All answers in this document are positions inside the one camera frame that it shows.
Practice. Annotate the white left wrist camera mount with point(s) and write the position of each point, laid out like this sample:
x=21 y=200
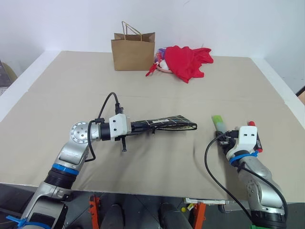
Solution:
x=118 y=126

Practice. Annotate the small yellow ball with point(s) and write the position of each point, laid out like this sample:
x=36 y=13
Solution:
x=183 y=209

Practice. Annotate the white and pink item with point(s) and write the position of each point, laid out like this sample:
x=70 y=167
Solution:
x=163 y=65

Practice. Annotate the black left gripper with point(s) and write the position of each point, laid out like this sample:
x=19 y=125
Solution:
x=124 y=143

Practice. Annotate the dark rounded shape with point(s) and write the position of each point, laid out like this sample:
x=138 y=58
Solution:
x=172 y=217

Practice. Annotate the brown paper bag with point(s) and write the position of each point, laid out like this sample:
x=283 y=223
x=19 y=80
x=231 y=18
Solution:
x=133 y=53

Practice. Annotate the purple plastic item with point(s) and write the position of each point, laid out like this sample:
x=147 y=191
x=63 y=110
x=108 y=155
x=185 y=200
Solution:
x=160 y=52

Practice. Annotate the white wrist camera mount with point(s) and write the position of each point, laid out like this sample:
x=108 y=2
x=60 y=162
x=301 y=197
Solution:
x=118 y=126
x=246 y=137

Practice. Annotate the red tassel ornament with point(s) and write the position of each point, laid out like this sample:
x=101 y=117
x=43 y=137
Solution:
x=151 y=70

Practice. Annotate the green highlighter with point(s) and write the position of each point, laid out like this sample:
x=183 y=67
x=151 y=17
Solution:
x=218 y=122

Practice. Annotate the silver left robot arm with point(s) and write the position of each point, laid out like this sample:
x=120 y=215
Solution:
x=71 y=152

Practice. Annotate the orange clamp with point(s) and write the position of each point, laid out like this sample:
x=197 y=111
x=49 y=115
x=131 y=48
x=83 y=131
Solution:
x=94 y=210
x=200 y=214

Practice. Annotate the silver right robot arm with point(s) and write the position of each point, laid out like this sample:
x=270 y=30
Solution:
x=259 y=181

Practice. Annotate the red cloth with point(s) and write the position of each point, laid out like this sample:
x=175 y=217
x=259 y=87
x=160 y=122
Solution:
x=186 y=62

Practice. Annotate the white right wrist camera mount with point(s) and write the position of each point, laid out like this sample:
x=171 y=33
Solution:
x=246 y=137

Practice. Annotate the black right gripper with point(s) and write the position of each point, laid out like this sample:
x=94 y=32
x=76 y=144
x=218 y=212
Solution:
x=230 y=138

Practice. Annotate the beige table cloth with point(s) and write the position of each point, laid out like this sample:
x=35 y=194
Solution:
x=152 y=167

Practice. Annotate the black grid pouch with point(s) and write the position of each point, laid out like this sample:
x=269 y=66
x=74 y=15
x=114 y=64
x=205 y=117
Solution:
x=176 y=122

